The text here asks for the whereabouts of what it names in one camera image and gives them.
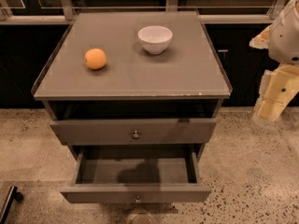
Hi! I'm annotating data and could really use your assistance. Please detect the orange fruit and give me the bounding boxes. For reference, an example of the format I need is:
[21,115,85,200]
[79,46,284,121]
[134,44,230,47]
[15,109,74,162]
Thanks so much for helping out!
[84,49,107,70]

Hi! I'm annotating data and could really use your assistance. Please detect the grey top drawer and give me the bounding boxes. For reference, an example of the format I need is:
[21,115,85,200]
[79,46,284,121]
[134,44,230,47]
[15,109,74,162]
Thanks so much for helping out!
[50,119,216,146]

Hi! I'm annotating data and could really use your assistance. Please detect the dark wall cabinets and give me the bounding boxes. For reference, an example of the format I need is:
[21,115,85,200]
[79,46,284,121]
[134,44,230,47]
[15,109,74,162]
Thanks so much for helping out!
[0,24,278,108]

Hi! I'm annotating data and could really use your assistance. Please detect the grey drawer cabinet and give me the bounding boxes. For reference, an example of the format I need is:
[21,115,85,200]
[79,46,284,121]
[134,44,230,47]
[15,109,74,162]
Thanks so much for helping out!
[32,11,232,155]

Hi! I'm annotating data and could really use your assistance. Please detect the metal railing frame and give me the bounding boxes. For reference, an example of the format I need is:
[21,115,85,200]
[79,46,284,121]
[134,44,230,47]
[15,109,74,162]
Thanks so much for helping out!
[0,0,290,24]

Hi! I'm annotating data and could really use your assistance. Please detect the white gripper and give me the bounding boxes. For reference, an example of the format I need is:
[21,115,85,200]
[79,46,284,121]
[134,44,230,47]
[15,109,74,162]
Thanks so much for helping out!
[249,0,299,125]

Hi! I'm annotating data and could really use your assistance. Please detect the black wheeled cart base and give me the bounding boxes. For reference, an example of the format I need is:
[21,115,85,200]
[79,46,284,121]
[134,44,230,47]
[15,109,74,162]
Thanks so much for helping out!
[0,186,23,224]

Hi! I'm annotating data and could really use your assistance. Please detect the white ceramic bowl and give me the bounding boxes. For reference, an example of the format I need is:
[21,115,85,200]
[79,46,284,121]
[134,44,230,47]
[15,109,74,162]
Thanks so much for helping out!
[137,25,173,54]

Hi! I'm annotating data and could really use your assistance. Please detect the grey drawer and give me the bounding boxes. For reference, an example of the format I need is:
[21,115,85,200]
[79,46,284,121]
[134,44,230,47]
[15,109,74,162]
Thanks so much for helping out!
[50,119,216,146]
[61,149,211,203]

